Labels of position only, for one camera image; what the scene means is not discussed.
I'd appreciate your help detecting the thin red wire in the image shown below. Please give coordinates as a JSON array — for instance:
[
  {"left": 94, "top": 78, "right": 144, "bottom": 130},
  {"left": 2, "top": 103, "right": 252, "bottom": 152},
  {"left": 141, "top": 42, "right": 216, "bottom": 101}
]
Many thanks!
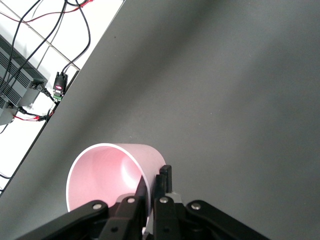
[{"left": 0, "top": 0, "right": 97, "bottom": 24}]

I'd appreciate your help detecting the black floor cable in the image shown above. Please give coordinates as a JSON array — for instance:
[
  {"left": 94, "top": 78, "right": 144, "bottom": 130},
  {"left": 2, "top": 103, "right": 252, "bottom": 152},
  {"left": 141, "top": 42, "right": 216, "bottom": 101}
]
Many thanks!
[
  {"left": 0, "top": 0, "right": 42, "bottom": 101},
  {"left": 0, "top": 0, "right": 69, "bottom": 97}
]

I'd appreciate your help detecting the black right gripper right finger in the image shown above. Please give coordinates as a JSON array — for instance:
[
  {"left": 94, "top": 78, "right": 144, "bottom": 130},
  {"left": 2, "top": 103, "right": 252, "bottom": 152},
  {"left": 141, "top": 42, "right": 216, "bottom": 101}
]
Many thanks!
[{"left": 152, "top": 164, "right": 272, "bottom": 240}]

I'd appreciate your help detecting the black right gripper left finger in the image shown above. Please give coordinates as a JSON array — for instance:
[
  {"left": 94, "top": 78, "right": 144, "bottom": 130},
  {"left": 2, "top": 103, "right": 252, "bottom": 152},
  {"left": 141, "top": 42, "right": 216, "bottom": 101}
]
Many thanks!
[{"left": 14, "top": 174, "right": 152, "bottom": 240}]

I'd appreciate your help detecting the small grey ribbed box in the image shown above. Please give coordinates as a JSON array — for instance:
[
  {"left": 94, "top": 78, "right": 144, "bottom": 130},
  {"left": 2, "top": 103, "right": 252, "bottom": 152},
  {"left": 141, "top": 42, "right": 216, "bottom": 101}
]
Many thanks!
[{"left": 0, "top": 96, "right": 20, "bottom": 126}]

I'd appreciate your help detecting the black serial adapter plug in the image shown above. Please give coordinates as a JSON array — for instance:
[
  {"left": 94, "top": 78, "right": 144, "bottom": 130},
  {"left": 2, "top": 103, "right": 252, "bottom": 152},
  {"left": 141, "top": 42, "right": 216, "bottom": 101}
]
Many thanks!
[{"left": 51, "top": 71, "right": 69, "bottom": 102}]

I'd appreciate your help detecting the black power plug with cord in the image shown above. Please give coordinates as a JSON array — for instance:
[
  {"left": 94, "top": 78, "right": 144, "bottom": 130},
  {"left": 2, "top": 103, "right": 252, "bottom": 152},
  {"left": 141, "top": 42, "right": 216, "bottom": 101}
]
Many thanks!
[
  {"left": 4, "top": 101, "right": 51, "bottom": 122},
  {"left": 29, "top": 78, "right": 56, "bottom": 102}
]

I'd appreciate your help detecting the large grey ribbed box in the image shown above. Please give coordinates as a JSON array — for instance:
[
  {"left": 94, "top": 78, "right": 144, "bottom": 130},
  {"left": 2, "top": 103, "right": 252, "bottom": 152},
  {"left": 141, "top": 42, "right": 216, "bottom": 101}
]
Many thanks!
[{"left": 0, "top": 34, "right": 48, "bottom": 106}]

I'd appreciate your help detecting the pink cup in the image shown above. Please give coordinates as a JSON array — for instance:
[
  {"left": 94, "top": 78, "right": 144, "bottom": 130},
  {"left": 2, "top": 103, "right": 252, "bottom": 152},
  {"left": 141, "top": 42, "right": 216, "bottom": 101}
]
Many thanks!
[{"left": 65, "top": 142, "right": 167, "bottom": 235}]

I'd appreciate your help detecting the black adapter cable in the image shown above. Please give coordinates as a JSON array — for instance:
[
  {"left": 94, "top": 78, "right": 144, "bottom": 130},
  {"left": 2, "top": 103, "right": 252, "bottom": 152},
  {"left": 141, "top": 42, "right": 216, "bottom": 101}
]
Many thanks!
[{"left": 62, "top": 0, "right": 91, "bottom": 75}]

